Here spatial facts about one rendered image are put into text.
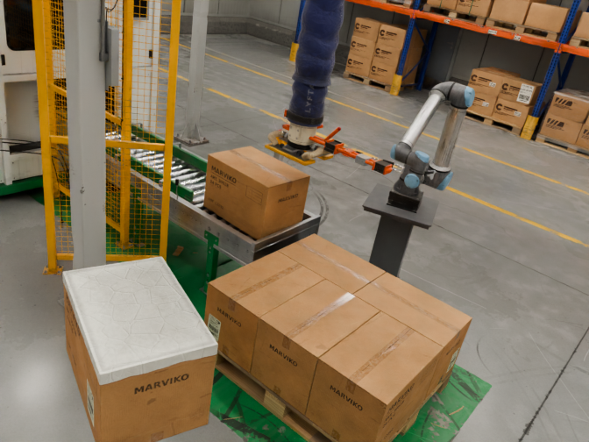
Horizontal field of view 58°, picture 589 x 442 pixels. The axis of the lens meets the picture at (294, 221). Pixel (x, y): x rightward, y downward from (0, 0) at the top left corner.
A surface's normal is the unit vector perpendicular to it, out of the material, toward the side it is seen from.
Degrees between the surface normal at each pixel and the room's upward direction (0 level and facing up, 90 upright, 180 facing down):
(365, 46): 89
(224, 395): 0
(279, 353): 90
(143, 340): 0
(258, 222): 90
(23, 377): 0
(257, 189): 90
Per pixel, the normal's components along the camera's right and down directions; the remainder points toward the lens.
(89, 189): 0.76, 0.39
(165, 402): 0.51, 0.47
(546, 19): -0.58, 0.34
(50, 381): 0.16, -0.88
